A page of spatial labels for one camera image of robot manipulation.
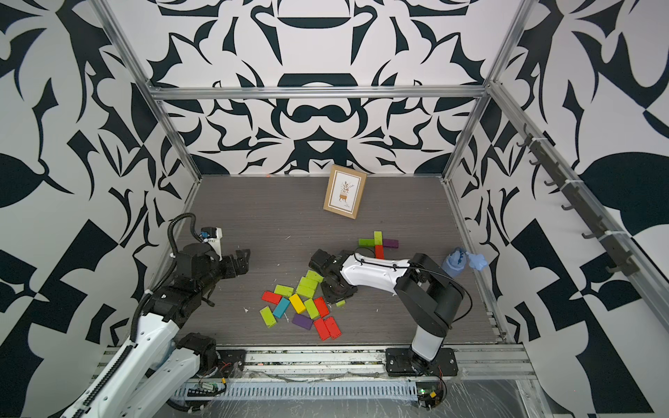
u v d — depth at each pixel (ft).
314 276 2.94
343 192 3.42
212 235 2.22
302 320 2.71
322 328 2.63
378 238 3.25
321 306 2.78
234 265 2.30
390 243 3.22
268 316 2.69
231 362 2.40
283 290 2.86
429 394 2.34
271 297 2.86
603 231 1.65
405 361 2.45
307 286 2.87
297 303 2.79
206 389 2.38
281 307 2.73
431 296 1.51
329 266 2.15
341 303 2.66
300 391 2.34
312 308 2.73
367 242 3.23
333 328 2.64
